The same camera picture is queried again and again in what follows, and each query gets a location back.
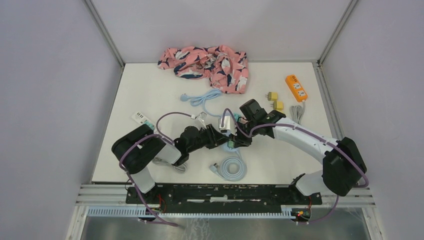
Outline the round blue socket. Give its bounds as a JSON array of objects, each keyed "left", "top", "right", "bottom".
[{"left": 221, "top": 141, "right": 239, "bottom": 153}]

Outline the grey white-strip cable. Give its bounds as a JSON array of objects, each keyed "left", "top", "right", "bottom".
[{"left": 151, "top": 156, "right": 188, "bottom": 174}]

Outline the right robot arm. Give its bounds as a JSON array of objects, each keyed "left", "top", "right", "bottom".
[{"left": 219, "top": 99, "right": 369, "bottom": 204}]

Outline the white power strip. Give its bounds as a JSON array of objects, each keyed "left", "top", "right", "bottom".
[{"left": 131, "top": 112, "right": 151, "bottom": 125}]

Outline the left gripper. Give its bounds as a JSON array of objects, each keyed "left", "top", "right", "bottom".
[{"left": 187, "top": 123, "right": 229, "bottom": 154}]

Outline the green adapter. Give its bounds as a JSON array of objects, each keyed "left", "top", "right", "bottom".
[{"left": 227, "top": 141, "right": 234, "bottom": 150}]

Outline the pink patterned cloth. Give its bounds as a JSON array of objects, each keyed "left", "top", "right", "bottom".
[{"left": 157, "top": 45, "right": 249, "bottom": 94}]

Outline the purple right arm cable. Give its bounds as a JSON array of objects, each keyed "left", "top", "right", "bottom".
[{"left": 221, "top": 107, "right": 370, "bottom": 225}]

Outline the orange power strip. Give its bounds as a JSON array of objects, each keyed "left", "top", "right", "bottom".
[{"left": 285, "top": 74, "right": 308, "bottom": 103}]

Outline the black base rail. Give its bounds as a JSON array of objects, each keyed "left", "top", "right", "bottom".
[{"left": 125, "top": 183, "right": 323, "bottom": 214}]

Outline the yellow plug adapter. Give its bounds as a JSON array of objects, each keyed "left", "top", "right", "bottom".
[
  {"left": 266, "top": 91, "right": 279, "bottom": 101},
  {"left": 271, "top": 100, "right": 284, "bottom": 112}
]

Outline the teal adapter on white strip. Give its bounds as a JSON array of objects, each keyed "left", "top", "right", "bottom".
[{"left": 144, "top": 121, "right": 156, "bottom": 131}]

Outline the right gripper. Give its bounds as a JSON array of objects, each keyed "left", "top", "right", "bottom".
[{"left": 228, "top": 119, "right": 258, "bottom": 148}]

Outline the blue round-socket cable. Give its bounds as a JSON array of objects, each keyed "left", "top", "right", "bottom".
[{"left": 208, "top": 150, "right": 248, "bottom": 182}]

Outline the light blue strip cable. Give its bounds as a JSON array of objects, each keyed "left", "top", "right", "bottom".
[{"left": 180, "top": 88, "right": 229, "bottom": 118}]

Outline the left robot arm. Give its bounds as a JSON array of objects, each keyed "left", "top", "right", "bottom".
[{"left": 111, "top": 124, "right": 230, "bottom": 204}]

